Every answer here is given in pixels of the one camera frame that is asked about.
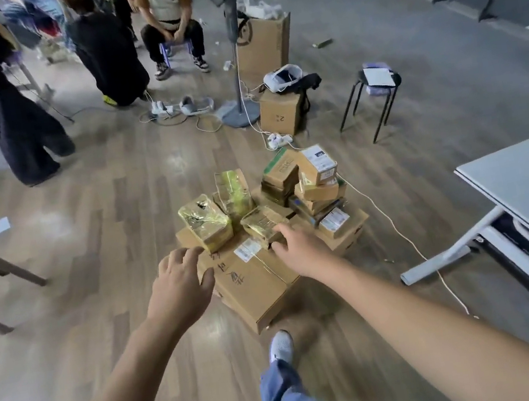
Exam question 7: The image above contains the pile of cardboard boxes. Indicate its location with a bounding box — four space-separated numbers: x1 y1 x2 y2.
164 137 386 345

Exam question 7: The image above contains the lilac paper folder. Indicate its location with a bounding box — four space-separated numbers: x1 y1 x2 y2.
362 59 397 100

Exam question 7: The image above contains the plain square cardboard box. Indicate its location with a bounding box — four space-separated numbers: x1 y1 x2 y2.
255 84 310 141

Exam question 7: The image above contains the white sneaker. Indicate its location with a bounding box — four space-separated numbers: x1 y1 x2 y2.
177 91 216 118

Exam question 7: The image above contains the crumpled white plastic bag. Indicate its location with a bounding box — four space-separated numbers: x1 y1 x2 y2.
243 0 286 24

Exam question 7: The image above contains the person's right hand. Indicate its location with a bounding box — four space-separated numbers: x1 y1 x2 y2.
268 214 353 290

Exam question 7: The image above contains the white power strip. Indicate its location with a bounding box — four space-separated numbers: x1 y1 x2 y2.
265 129 295 152
148 98 177 119

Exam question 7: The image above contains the person's white right shoe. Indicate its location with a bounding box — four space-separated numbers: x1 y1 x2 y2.
265 329 297 370

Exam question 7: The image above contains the person's left hand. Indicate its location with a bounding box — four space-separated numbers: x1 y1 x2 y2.
136 243 224 338

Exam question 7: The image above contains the white paper sheet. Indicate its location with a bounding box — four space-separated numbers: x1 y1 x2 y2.
362 63 397 92

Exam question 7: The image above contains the blue plastic chair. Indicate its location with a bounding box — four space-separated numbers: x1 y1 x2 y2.
158 38 197 70

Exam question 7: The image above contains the person's right forearm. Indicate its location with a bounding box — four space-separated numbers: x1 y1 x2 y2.
319 231 529 401

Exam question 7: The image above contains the white plastic bag with device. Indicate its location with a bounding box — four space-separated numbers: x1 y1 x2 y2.
262 61 306 94

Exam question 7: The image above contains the black floor fan stand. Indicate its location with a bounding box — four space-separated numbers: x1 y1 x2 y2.
200 0 273 132

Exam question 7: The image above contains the black round stool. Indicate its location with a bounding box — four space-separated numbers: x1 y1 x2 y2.
331 64 411 149

